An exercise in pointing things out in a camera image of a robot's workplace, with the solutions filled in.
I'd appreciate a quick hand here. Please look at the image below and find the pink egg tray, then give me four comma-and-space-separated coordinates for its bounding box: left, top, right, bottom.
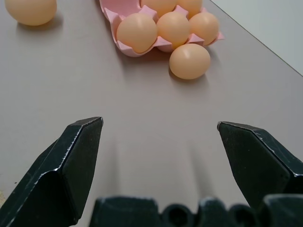
98, 0, 225, 57

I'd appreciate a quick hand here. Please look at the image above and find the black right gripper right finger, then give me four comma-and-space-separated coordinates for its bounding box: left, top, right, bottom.
217, 121, 303, 208

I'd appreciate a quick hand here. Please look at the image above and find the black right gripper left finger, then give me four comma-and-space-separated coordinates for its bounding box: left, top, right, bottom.
0, 116, 104, 227

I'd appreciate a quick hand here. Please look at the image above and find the beige egg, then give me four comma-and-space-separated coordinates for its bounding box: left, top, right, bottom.
156, 11, 191, 50
141, 0, 178, 18
116, 13, 158, 53
169, 43, 211, 80
4, 0, 58, 26
176, 0, 204, 20
188, 12, 220, 46

